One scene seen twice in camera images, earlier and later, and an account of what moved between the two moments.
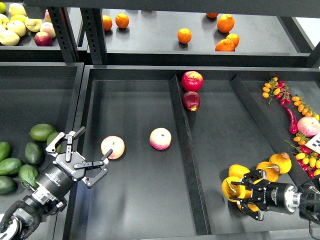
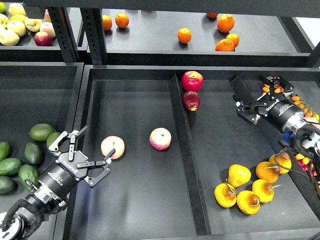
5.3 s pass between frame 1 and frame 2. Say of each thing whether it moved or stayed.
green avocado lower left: stayed
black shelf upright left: stayed
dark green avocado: stayed
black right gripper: moved
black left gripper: stayed
